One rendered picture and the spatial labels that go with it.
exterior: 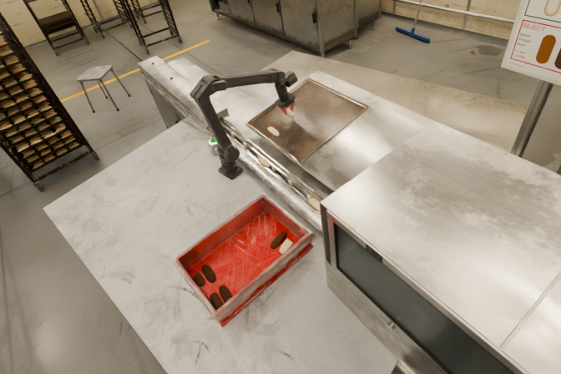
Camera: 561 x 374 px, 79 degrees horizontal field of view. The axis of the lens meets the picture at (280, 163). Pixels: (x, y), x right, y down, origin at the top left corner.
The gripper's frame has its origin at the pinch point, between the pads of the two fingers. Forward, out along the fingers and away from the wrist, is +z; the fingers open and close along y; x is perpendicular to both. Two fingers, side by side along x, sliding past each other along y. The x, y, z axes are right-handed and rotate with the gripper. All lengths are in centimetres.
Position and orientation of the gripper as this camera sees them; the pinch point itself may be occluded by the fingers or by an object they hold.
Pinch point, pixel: (288, 112)
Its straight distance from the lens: 193.3
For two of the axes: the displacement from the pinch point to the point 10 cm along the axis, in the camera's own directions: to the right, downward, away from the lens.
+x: -5.5, -5.0, 6.7
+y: 7.9, -5.7, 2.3
